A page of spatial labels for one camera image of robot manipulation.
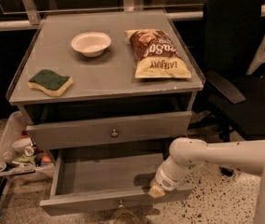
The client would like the clear plastic bin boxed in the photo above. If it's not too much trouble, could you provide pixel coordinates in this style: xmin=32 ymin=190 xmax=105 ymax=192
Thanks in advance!
xmin=0 ymin=111 xmax=55 ymax=185

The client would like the grey drawer cabinet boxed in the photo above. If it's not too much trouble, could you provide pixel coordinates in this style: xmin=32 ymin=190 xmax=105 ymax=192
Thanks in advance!
xmin=6 ymin=10 xmax=206 ymax=161

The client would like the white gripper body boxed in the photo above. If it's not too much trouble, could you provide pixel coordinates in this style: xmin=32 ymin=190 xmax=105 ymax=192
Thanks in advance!
xmin=155 ymin=166 xmax=180 ymax=191

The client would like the green yellow sponge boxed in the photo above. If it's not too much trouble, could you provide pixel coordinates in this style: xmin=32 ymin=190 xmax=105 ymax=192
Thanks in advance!
xmin=28 ymin=69 xmax=73 ymax=97

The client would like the brown chip bag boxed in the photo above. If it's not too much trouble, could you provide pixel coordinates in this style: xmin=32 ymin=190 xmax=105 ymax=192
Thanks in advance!
xmin=125 ymin=29 xmax=191 ymax=78

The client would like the black office chair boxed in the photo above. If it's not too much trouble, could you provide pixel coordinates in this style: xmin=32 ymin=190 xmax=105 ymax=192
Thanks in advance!
xmin=193 ymin=0 xmax=265 ymax=142

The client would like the metal railing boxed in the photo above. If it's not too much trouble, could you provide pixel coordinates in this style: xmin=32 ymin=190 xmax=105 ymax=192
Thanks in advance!
xmin=0 ymin=0 xmax=265 ymax=34

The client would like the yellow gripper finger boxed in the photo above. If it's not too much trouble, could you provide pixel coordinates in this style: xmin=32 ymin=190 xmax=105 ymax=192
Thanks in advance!
xmin=148 ymin=178 xmax=165 ymax=198

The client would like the grey drawer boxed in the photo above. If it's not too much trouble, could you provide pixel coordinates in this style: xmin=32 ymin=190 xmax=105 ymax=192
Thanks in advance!
xmin=27 ymin=111 xmax=192 ymax=149
xmin=40 ymin=150 xmax=192 ymax=216

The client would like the grey top drawer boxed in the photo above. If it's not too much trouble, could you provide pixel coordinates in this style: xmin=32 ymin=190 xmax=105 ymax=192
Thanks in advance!
xmin=27 ymin=111 xmax=192 ymax=149

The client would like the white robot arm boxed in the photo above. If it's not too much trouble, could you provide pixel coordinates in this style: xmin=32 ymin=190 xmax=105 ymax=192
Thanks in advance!
xmin=149 ymin=138 xmax=265 ymax=224

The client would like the white bowl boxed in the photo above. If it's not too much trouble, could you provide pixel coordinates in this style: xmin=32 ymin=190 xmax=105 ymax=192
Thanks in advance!
xmin=71 ymin=32 xmax=111 ymax=58

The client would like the white cup in bin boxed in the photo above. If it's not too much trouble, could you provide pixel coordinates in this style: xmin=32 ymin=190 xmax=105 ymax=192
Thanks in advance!
xmin=12 ymin=137 xmax=32 ymax=153

